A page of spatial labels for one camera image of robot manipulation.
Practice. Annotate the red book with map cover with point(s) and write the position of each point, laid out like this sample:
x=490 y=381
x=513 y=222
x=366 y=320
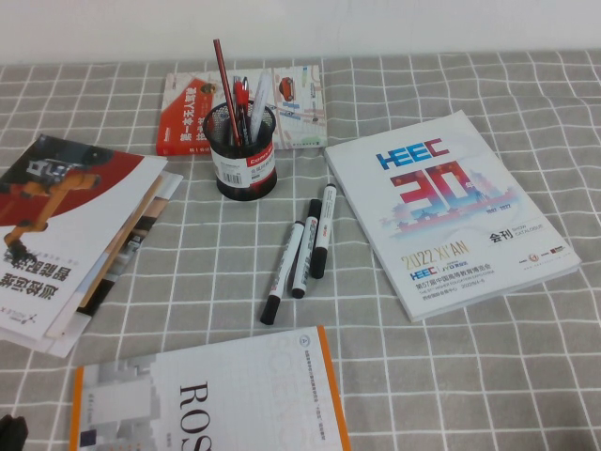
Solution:
x=183 y=122

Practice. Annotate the white photo brochure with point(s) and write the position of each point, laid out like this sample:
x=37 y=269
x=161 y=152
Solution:
x=63 y=345

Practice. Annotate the white marker black cap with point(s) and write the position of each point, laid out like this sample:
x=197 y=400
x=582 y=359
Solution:
x=306 y=253
x=324 y=230
x=282 y=272

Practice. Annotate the red pen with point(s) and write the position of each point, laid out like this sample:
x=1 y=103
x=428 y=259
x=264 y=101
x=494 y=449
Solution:
x=241 y=96

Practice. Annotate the black mesh pen holder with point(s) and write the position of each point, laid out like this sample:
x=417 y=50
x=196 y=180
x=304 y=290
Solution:
x=249 y=178

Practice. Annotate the red black striped pencil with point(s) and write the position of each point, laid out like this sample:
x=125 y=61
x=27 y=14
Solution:
x=224 y=80

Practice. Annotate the white ROS book orange stripe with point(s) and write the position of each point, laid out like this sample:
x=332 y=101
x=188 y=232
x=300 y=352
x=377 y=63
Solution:
x=235 y=390

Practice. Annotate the white capped marker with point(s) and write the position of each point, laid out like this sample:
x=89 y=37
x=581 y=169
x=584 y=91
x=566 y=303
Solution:
x=260 y=101

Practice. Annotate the cream edged thin booklet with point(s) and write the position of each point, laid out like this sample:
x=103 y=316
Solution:
x=127 y=239

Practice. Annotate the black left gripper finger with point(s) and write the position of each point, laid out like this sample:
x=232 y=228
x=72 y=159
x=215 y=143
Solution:
x=6 y=434
x=21 y=437

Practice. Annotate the white HEEC catalogue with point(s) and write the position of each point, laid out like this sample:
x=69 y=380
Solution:
x=446 y=235

